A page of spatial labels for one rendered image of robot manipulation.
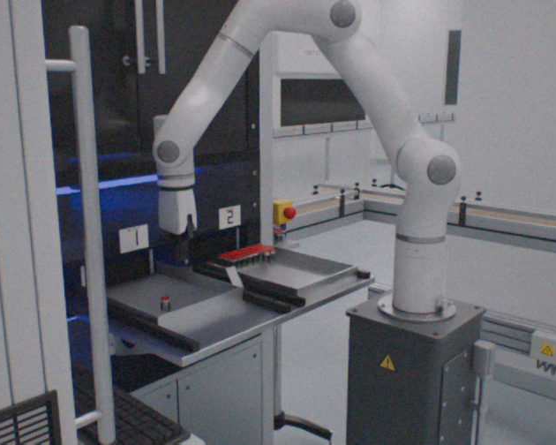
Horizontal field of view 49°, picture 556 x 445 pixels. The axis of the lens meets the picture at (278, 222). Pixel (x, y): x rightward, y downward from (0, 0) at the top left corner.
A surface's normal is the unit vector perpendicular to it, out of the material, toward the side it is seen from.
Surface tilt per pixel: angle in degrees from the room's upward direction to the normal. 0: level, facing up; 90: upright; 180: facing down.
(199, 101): 52
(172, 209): 90
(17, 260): 90
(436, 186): 118
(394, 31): 90
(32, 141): 90
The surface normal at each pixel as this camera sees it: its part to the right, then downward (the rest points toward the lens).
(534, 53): -0.66, 0.17
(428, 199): -0.09, 0.76
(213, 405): 0.75, 0.15
